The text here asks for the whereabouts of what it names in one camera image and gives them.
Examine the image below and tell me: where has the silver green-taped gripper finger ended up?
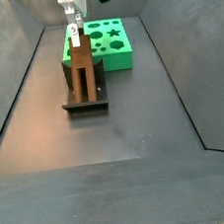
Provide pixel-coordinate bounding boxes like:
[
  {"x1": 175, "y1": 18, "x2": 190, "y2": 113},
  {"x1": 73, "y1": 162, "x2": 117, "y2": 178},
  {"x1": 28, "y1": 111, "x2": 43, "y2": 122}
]
[{"x1": 64, "y1": 3, "x2": 81, "y2": 47}]

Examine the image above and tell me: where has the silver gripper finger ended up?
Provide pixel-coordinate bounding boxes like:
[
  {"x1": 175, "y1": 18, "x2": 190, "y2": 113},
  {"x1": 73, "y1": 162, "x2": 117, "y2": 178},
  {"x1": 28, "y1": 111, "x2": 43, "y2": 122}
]
[{"x1": 75, "y1": 13, "x2": 84, "y2": 36}]

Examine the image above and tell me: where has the brown slotted square-circle object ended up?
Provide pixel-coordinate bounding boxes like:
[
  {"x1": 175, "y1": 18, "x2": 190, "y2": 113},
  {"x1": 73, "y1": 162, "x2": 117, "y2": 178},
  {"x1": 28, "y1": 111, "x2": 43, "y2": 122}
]
[{"x1": 70, "y1": 35, "x2": 97, "y2": 104}]

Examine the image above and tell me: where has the black regrasp fixture stand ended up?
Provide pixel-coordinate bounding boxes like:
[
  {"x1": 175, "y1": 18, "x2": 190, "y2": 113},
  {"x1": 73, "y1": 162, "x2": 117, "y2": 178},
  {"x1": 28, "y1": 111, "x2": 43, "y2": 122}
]
[{"x1": 62, "y1": 59, "x2": 109, "y2": 112}]

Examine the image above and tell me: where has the green shape-sorter block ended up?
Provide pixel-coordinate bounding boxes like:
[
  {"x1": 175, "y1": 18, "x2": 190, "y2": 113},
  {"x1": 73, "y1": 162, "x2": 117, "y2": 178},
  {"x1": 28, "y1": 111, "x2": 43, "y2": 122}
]
[{"x1": 57, "y1": 16, "x2": 135, "y2": 78}]

